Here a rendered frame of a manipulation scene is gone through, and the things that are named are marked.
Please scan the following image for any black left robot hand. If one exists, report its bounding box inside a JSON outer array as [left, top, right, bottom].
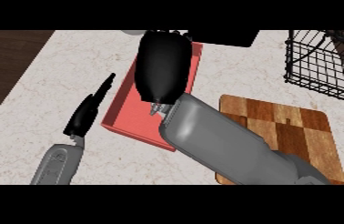
[[63, 72, 117, 139]]

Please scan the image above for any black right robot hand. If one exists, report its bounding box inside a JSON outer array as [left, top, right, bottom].
[[135, 30, 194, 106]]

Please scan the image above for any red cardboard box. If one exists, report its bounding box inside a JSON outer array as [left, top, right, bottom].
[[99, 41, 204, 153]]

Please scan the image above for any wooden cutting board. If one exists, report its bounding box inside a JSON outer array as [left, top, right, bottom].
[[216, 94, 344, 186]]

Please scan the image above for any pale grey round object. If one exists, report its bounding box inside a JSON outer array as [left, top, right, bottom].
[[122, 30, 148, 36]]

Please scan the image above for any black appliance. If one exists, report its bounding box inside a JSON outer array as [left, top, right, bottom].
[[181, 30, 262, 48]]

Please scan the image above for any black wire basket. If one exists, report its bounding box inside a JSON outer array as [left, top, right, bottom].
[[284, 30, 344, 100]]

